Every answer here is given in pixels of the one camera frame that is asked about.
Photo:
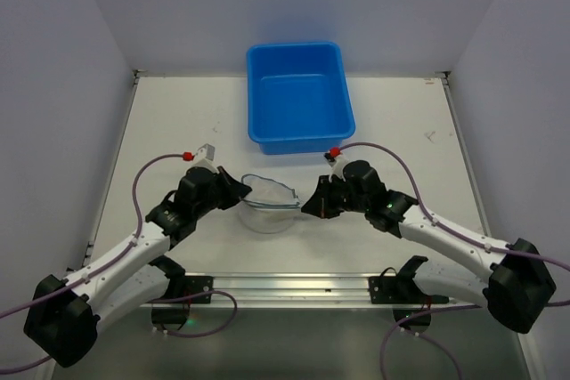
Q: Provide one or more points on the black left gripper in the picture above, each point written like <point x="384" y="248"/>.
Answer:
<point x="224" y="190"/>

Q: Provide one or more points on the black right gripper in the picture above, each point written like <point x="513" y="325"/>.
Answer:
<point x="329" y="198"/>

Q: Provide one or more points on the white mesh laundry bag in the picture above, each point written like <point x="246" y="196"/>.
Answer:
<point x="271" y="206"/>

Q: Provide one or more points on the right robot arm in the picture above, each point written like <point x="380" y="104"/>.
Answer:
<point x="510" y="280"/>

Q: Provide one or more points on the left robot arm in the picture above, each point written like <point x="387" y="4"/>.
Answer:
<point x="70" y="313"/>

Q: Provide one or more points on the blue plastic bin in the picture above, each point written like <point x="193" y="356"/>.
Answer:
<point x="298" y="99"/>

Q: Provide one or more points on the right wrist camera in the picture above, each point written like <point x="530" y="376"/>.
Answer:
<point x="337" y="162"/>

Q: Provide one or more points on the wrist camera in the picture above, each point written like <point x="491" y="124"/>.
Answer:
<point x="337" y="162"/>
<point x="203" y="157"/>

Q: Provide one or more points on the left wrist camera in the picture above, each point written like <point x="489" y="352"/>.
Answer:
<point x="203" y="157"/>

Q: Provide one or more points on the aluminium mounting rail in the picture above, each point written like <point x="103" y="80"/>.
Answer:
<point x="324" y="290"/>

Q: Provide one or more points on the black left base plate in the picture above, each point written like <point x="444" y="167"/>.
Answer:
<point x="196" y="284"/>

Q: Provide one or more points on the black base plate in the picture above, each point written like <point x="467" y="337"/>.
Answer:
<point x="196" y="284"/>
<point x="399" y="289"/>

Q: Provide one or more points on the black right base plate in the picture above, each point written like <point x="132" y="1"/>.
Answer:
<point x="399" y="289"/>

